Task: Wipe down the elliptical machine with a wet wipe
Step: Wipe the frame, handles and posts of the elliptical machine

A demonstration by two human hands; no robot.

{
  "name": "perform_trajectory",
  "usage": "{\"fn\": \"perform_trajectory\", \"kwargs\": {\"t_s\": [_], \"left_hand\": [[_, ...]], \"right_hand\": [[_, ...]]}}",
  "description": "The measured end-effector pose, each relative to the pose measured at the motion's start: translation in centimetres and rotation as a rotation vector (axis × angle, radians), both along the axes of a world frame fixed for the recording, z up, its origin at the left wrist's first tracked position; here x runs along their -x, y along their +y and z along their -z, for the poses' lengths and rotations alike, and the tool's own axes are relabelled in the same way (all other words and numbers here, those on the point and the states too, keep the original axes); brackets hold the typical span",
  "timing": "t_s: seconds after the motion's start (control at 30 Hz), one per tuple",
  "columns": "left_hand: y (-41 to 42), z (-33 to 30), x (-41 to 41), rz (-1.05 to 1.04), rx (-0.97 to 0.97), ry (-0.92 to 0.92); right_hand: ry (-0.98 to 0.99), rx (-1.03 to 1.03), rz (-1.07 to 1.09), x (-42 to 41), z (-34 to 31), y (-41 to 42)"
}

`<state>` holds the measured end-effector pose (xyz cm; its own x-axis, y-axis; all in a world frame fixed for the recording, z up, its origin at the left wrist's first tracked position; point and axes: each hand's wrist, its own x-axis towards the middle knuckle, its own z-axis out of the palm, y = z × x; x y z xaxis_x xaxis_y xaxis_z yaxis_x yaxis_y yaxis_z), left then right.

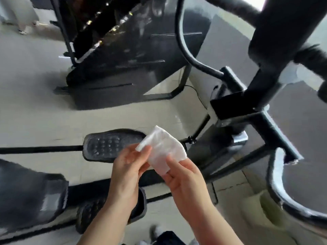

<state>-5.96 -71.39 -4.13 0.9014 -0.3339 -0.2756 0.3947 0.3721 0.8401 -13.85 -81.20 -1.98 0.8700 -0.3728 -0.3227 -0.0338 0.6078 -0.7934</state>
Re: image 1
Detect black elliptical machine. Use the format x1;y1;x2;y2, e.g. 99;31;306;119
0;0;327;245

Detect black power cable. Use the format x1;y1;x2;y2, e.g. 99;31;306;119
183;84;206;108

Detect person's right hand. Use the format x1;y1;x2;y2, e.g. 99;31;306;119
161;154;216;223

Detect person's black trousers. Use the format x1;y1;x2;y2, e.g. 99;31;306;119
152;230;187;245

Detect white trash bin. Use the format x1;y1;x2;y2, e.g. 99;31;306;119
240;189;302;238

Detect glossy black treadmill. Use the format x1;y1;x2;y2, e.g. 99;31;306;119
48;0;213;111

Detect white wet wipe sheet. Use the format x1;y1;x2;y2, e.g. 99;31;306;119
135;125;188;177

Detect person's white shoe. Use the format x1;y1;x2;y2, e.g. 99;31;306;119
135;224;167;245

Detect person's left hand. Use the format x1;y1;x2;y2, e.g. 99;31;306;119
107;143;154;213

